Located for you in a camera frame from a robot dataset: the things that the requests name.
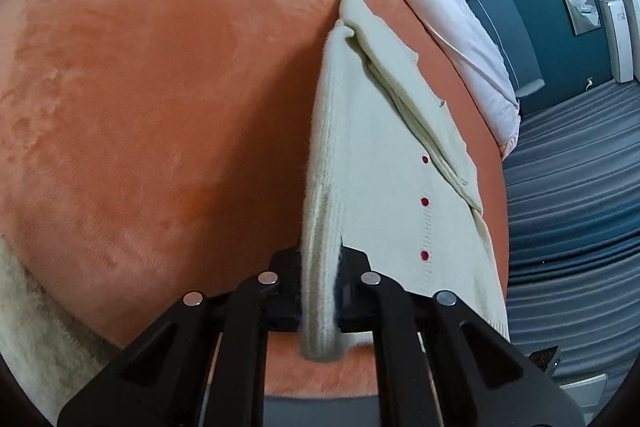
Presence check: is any orange plush bed blanket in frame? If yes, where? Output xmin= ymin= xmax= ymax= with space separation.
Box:
xmin=1 ymin=0 xmax=506 ymax=398

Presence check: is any cream fleece under blanket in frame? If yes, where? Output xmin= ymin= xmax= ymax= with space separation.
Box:
xmin=1 ymin=241 xmax=120 ymax=425

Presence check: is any cream knit cardigan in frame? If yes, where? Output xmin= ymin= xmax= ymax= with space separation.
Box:
xmin=300 ymin=0 xmax=508 ymax=362

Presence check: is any pale pink duvet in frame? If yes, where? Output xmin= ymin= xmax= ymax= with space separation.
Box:
xmin=405 ymin=0 xmax=521 ymax=157

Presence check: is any white wall air conditioner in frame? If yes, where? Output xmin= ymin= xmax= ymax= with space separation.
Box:
xmin=599 ymin=0 xmax=634 ymax=83

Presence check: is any grey blue curtain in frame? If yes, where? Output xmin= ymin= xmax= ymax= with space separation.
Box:
xmin=503 ymin=81 xmax=639 ymax=386

